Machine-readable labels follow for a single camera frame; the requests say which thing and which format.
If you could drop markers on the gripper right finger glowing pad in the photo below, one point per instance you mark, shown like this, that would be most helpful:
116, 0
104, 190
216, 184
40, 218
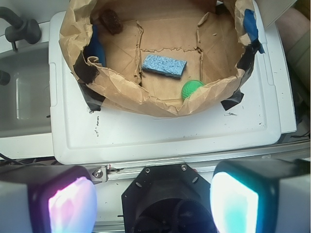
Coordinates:
261, 196

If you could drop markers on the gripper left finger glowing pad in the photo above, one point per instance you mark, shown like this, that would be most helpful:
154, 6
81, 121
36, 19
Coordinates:
47, 199

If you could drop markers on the white plastic bin lid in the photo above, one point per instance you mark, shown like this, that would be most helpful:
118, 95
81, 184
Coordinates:
113, 136

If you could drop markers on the green ball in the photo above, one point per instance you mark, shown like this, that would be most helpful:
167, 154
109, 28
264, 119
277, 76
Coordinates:
190, 87

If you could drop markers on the black tape right piece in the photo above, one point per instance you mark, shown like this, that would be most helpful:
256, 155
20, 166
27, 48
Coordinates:
245, 64

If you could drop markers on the black tape piece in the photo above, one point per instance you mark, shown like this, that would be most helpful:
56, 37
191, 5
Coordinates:
87, 75
245, 64

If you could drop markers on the black tape left piece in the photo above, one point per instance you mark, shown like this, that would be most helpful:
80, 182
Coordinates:
87, 75

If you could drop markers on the blue sponge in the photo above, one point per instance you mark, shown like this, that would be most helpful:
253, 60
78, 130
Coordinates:
162, 65

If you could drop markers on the brown paper bag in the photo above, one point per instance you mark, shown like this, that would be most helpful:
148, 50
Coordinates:
210, 37

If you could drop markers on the black faucet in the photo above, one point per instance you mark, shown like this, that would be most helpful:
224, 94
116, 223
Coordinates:
20, 28

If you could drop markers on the blue tape strip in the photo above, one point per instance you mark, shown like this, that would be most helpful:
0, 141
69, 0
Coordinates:
249, 23

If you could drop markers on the brown scrub brush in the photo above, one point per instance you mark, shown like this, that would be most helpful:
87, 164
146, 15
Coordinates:
111, 21

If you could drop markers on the metal corner bracket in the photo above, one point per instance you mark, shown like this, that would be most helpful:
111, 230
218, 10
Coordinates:
98, 174

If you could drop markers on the aluminium rail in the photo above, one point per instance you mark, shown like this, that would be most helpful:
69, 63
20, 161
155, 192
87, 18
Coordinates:
207, 162

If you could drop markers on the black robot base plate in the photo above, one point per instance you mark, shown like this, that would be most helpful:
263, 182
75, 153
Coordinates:
167, 199

